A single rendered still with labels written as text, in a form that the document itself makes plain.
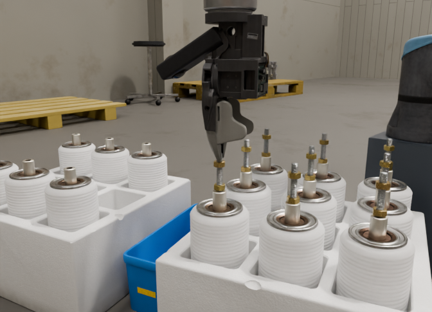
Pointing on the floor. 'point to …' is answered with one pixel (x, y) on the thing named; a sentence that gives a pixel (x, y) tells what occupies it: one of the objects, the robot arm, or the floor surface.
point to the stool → (150, 74)
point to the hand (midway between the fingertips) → (216, 150)
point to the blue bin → (137, 250)
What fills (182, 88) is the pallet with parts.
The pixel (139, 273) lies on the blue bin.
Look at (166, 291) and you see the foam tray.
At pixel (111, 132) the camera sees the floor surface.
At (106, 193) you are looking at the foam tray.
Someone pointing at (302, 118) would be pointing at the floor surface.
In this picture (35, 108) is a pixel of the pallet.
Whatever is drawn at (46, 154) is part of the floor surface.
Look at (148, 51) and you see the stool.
